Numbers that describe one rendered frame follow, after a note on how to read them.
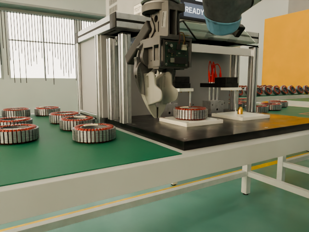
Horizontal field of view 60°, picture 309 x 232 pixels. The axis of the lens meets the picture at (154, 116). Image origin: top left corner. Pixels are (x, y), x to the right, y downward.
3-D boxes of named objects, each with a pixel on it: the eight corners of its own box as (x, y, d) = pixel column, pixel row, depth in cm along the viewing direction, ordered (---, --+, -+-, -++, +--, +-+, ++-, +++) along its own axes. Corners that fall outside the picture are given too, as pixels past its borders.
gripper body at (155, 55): (157, 70, 46) (157, -4, 44) (134, 72, 53) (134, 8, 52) (192, 71, 50) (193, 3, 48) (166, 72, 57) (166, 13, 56)
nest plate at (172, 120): (223, 123, 87) (223, 119, 86) (186, 127, 79) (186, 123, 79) (192, 118, 99) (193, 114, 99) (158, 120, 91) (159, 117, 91)
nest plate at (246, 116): (269, 118, 99) (270, 114, 99) (242, 120, 91) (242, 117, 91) (237, 113, 112) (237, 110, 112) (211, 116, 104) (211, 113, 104)
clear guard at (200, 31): (258, 46, 79) (259, 26, 79) (196, 40, 67) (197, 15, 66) (188, 55, 107) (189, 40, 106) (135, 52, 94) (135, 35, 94)
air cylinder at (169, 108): (177, 117, 101) (177, 102, 100) (161, 118, 97) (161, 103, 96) (169, 115, 105) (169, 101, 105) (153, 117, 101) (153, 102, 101)
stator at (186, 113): (214, 118, 88) (214, 107, 88) (191, 121, 81) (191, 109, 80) (189, 115, 97) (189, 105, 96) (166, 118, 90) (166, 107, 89)
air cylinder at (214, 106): (223, 113, 114) (224, 100, 113) (210, 114, 110) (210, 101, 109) (214, 112, 118) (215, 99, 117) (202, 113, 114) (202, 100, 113)
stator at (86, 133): (122, 141, 69) (122, 127, 69) (78, 146, 64) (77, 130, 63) (107, 134, 79) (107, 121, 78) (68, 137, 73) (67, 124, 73)
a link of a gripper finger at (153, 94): (156, 122, 49) (156, 70, 48) (140, 118, 54) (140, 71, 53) (169, 120, 50) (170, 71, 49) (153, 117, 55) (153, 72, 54)
